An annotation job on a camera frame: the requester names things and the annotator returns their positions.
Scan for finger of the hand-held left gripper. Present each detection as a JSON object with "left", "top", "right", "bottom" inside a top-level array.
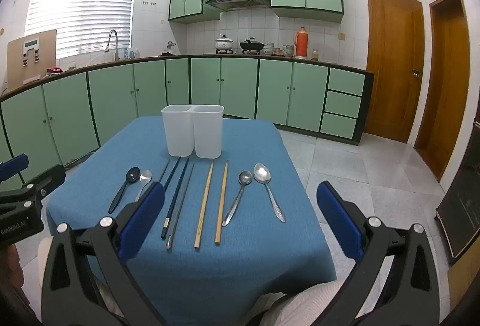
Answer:
[
  {"left": 0, "top": 154, "right": 30, "bottom": 181},
  {"left": 22, "top": 164, "right": 67, "bottom": 199}
]

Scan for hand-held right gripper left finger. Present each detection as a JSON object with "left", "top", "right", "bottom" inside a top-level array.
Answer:
[{"left": 40, "top": 182, "right": 166, "bottom": 326}]

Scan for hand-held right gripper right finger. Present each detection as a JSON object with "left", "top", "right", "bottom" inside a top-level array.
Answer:
[{"left": 316, "top": 181, "right": 441, "bottom": 326}]

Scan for small silver spoon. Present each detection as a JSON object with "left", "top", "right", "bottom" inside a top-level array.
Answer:
[{"left": 135, "top": 170, "right": 153, "bottom": 201}]

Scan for black spoon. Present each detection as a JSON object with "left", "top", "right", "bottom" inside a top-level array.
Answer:
[{"left": 108, "top": 167, "right": 141, "bottom": 215}]

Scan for wooden chopstick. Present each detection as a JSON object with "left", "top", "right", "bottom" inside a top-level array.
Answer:
[
  {"left": 215, "top": 160, "right": 229, "bottom": 245},
  {"left": 194, "top": 162, "right": 214, "bottom": 249}
]

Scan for large silver spoon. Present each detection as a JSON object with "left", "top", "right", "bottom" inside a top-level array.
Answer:
[{"left": 253, "top": 163, "right": 286, "bottom": 223}]

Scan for white double utensil holder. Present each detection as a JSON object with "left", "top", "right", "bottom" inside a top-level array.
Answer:
[{"left": 161, "top": 105, "right": 225, "bottom": 159}]

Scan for medium silver spoon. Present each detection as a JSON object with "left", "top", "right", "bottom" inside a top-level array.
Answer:
[{"left": 222, "top": 171, "right": 253, "bottom": 227}]

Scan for person's white trousers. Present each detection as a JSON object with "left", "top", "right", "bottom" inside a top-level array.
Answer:
[{"left": 37, "top": 236, "right": 361, "bottom": 326}]

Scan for blue tablecloth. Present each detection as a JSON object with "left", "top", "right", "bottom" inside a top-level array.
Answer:
[{"left": 46, "top": 115, "right": 337, "bottom": 326}]

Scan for cardboard box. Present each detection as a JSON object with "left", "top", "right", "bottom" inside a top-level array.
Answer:
[{"left": 7, "top": 29, "right": 58, "bottom": 86}]

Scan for dark wooden cabinet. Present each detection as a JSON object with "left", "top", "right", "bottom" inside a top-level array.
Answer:
[{"left": 435, "top": 118, "right": 480, "bottom": 261}]

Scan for steel kitchen faucet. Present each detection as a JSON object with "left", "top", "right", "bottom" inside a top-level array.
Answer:
[{"left": 106, "top": 29, "right": 121, "bottom": 62}]

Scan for green base cabinets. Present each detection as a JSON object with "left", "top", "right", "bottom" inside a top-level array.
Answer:
[{"left": 0, "top": 54, "right": 375, "bottom": 177}]

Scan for plain wooden door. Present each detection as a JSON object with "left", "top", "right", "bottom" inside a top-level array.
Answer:
[{"left": 413, "top": 0, "right": 471, "bottom": 182}]

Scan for white window blinds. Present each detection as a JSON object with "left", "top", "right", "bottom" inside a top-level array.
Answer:
[{"left": 24, "top": 0, "right": 142, "bottom": 59}]

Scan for orange thermos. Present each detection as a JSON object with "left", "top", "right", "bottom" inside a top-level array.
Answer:
[{"left": 293, "top": 27, "right": 309, "bottom": 59}]

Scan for black wok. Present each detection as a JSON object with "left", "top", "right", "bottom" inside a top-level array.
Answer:
[{"left": 239, "top": 37, "right": 264, "bottom": 51}]

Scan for wooden door with handle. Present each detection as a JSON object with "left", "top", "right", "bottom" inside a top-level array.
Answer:
[{"left": 364, "top": 0, "right": 425, "bottom": 144}]

